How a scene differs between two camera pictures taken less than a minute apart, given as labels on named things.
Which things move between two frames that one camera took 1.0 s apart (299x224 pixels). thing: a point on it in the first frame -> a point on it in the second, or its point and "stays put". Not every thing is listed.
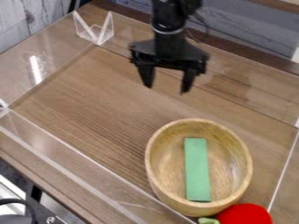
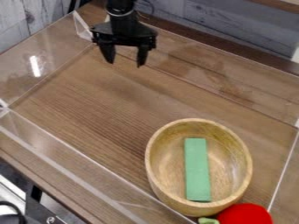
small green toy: [207, 220] stays put
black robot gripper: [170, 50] -> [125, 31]
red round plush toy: [246, 213] stays put
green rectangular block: [198, 173] stays put
